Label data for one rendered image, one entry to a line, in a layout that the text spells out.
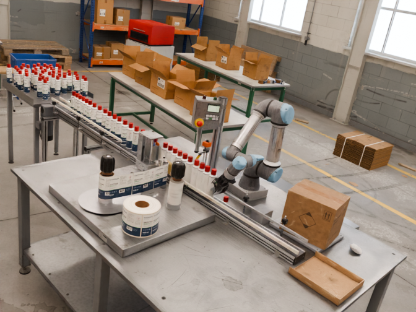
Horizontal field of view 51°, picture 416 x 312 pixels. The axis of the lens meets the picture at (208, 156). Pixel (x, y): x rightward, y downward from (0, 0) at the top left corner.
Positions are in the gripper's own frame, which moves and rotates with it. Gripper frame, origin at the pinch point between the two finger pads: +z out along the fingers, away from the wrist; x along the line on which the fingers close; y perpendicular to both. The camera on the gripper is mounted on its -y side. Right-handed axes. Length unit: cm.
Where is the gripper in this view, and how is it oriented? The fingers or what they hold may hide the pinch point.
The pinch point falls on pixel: (215, 192)
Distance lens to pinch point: 279.0
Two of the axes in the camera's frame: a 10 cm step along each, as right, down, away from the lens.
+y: -7.1, 1.7, -6.9
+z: -4.7, 6.1, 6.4
